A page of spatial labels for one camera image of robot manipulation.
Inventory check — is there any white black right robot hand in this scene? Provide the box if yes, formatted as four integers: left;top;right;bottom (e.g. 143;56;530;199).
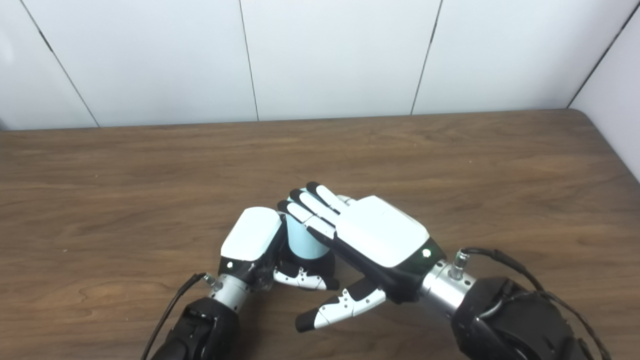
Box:
276;181;448;334

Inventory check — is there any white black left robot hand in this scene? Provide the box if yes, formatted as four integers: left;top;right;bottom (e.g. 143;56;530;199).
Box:
218;206;341;292

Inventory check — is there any light blue cylinder cup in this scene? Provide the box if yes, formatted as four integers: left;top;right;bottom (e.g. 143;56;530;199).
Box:
285;198;331;261

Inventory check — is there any black funnel-shaped nozzle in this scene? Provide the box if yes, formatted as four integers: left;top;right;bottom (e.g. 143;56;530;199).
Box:
277;248;337;282

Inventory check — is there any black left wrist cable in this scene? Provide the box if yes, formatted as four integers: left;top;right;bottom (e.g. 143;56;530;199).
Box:
140;272;221;360

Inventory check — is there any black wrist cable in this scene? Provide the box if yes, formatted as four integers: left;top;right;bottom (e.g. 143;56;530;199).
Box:
140;272;221;360
447;247;614;360

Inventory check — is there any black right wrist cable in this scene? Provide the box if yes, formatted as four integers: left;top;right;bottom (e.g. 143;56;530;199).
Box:
447;247;614;360

